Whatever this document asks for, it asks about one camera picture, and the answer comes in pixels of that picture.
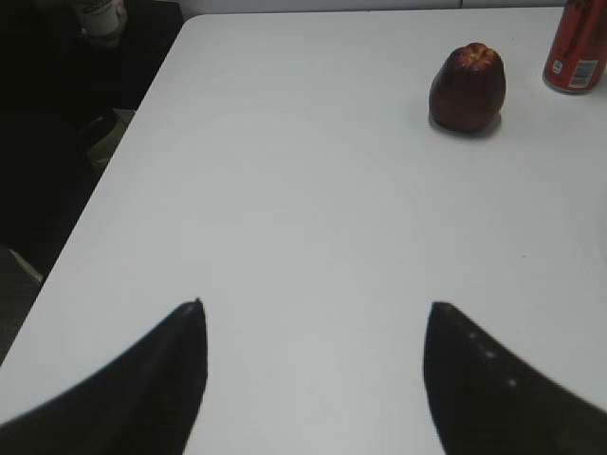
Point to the red soda can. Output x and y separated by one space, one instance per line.
577 57

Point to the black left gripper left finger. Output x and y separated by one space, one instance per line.
145 401

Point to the dark red apple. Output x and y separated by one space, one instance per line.
469 90

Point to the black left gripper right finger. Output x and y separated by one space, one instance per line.
486 400

